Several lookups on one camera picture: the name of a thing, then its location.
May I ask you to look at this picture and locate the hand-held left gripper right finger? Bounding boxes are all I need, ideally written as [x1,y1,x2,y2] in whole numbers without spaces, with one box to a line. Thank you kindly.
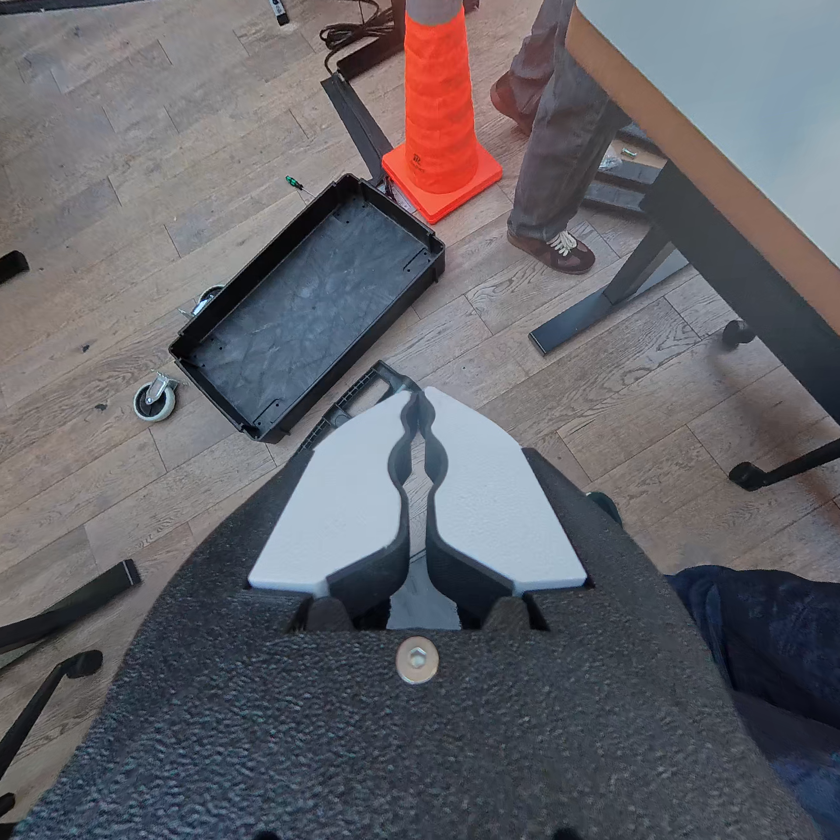
[420,386,589,630]

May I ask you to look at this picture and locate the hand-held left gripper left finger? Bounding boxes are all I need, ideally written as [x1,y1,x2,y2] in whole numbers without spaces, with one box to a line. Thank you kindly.
[247,390,421,626]

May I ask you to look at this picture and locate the black parts under desk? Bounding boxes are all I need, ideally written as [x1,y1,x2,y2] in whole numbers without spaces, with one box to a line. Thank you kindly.
[583,121,665,215]

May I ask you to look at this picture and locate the grey desk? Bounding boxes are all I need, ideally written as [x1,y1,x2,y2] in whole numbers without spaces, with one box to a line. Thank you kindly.
[529,0,840,424]

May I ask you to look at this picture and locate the large black plastic tray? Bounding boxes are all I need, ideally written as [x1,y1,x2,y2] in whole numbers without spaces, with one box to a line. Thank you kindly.
[168,173,447,445]

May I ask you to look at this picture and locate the grey caster wheel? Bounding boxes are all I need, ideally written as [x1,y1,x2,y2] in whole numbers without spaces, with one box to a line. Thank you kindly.
[133,371,181,423]
[178,283,227,322]

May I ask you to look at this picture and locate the black flat metal bar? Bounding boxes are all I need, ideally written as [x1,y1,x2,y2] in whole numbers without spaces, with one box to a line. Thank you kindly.
[0,559,142,657]

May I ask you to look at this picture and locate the black chair base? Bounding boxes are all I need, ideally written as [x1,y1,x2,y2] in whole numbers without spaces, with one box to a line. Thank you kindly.
[723,319,840,493]
[0,650,104,818]

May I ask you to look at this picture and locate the person's leg in jeans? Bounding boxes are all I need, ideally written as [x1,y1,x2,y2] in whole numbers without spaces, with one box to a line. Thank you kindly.
[666,564,840,840]

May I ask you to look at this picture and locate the orange traffic cone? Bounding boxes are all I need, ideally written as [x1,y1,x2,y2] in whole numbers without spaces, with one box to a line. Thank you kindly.
[382,0,504,225]

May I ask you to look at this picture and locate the black plastic handle part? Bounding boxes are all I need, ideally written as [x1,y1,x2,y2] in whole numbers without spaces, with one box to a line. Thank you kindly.
[297,360,421,454]

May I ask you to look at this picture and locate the black angled metal frame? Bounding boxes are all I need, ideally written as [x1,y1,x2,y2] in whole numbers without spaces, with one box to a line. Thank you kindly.
[320,26,406,188]

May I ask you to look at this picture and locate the black cable bundle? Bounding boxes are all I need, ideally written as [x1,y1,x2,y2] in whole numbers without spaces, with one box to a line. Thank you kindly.
[319,0,395,61]

